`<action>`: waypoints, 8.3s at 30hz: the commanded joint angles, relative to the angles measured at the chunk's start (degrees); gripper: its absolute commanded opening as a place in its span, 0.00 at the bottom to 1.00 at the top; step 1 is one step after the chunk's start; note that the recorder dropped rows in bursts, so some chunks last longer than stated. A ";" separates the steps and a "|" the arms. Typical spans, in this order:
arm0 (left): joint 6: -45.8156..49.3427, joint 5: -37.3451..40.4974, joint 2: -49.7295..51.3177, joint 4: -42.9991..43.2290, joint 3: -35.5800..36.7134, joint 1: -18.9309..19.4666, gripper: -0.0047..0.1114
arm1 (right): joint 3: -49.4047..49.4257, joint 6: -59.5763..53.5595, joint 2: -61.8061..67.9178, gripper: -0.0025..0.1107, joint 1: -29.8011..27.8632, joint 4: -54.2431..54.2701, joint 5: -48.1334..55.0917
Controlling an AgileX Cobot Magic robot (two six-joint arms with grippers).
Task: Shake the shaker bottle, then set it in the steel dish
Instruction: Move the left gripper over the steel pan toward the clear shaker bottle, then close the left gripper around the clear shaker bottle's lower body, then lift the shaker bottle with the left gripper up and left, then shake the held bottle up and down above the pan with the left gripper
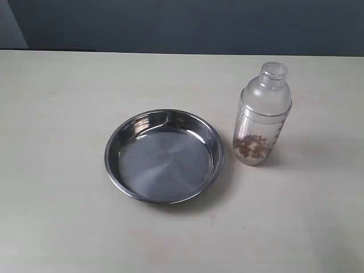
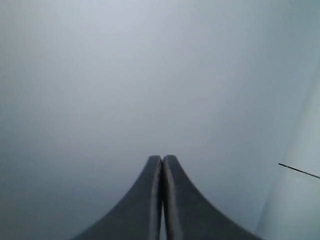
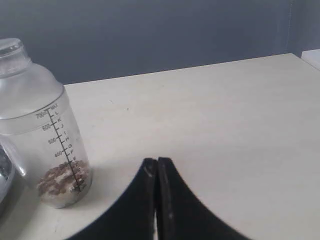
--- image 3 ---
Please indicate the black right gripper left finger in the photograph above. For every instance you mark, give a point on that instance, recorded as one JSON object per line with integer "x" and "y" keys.
{"x": 131, "y": 217}

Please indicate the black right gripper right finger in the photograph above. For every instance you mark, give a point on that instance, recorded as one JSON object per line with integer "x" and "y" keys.
{"x": 181, "y": 215}

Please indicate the clear plastic shaker bottle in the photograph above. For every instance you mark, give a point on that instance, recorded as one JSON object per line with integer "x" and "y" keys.
{"x": 38, "y": 129}

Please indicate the round stainless steel tray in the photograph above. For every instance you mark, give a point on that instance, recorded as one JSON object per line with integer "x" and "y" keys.
{"x": 7, "y": 174}

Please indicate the white adjacent table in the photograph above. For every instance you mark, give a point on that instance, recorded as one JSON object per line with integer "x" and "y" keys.
{"x": 312, "y": 57}

